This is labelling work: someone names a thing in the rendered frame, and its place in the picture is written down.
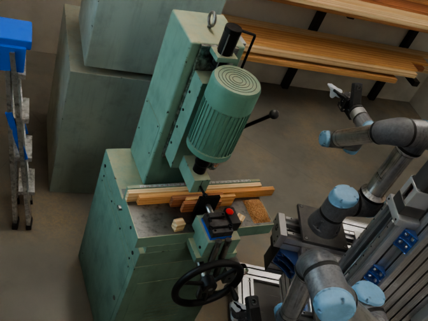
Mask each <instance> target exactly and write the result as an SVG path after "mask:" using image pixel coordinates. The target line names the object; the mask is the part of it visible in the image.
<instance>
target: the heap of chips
mask: <svg viewBox="0 0 428 321"><path fill-rule="evenodd" d="M243 203H244V205H245V207H246V209H247V211H248V213H249V214H250V216H251V218H252V220H253V222H254V223H255V224H256V223H263V222H271V220H270V219H269V217H268V213H267V211H266V209H265V207H264V205H263V204H262V202H261V201H260V200H259V199H250V200H244V201H243Z"/></svg>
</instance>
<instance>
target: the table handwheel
mask: <svg viewBox="0 0 428 321"><path fill-rule="evenodd" d="M195 265H196V267H195V268H193V269H191V270H190V271H188V272H187V273H185V274H184V275H183V276H182V277H181V278H180V279H179V280H178V281H177V282H176V283H175V284H174V286H173V288H172V291H171V298H172V300H173V301H174V302H175V303H176V304H177V305H180V306H184V307H195V306H202V305H205V304H209V303H212V302H214V301H216V300H219V299H221V298H222V297H224V296H226V295H227V294H229V293H230V289H229V287H234V289H235V288H236V287H237V286H238V285H239V284H240V282H241V281H242V279H243V276H244V269H243V266H242V265H241V264H240V263H239V262H237V261H235V260H230V259H220V260H213V261H210V262H207V263H204V261H202V262H195ZM223 267H229V268H232V269H230V270H228V271H226V272H224V273H223V274H221V275H219V276H217V277H215V278H214V276H213V275H210V274H209V272H208V271H209V270H211V269H215V268H223ZM235 271H237V274H236V277H235V278H234V279H233V281H232V282H231V283H230V284H228V286H226V287H225V288H223V289H222V290H220V291H218V292H216V293H214V294H212V295H210V296H208V293H210V292H213V291H214V290H215V289H216V288H217V282H218V281H219V280H221V279H223V278H225V277H226V276H228V275H230V274H232V273H234V272H235ZM197 275H199V276H200V277H201V279H200V280H199V281H189V280H191V279H192V278H193V277H195V276H197ZM184 285H198V286H201V289H202V291H203V292H204V295H203V298H200V299H182V298H181V297H180V296H179V291H180V289H181V288H182V287H183V286H184Z"/></svg>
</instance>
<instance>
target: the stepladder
mask: <svg viewBox="0 0 428 321"><path fill-rule="evenodd" d="M31 48H32V22H29V21H25V20H17V19H12V18H5V17H0V70H3V71H5V80H6V104H7V111H6V112H5V115H6V118H7V120H8V140H9V153H10V177H11V201H12V213H13V223H12V229H13V230H17V229H18V224H19V220H20V219H19V217H18V208H17V205H18V204H20V198H19V195H24V207H25V219H26V230H31V229H32V216H31V204H33V202H32V196H34V193H35V169H31V168H29V163H28V162H32V136H30V135H26V134H28V130H27V127H26V124H28V123H29V98H26V97H22V83H21V79H22V80H25V72H26V50H30V49H31ZM17 161H20V168H19V170H18V173H17Z"/></svg>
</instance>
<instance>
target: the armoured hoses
mask: <svg viewBox="0 0 428 321"><path fill-rule="evenodd" d="M231 242H232V239H231V238H229V237H227V238H225V243H224V245H223V247H222V250H221V253H220V256H219V258H218V260H220V259H225V257H226V255H227V252H228V249H229V246H230V245H231ZM221 244H222V240H221V239H220V238H217V239H216V240H215V244H214V247H213V250H212V251H211V254H210V258H209V259H208V262H210V261H213V260H215V259H216V257H217V254H218V251H219V249H220V247H221ZM220 271H221V267H219V268H215V270H214V272H213V276H214V278H215V277H217V276H219V274H220ZM218 291H220V290H215V291H213V292H210V293H208V296H210V295H212V294H214V293H216V292H218ZM203 295H204V293H203V291H202V289H201V286H198V289H197V292H196V298H197V299H200V298H203Z"/></svg>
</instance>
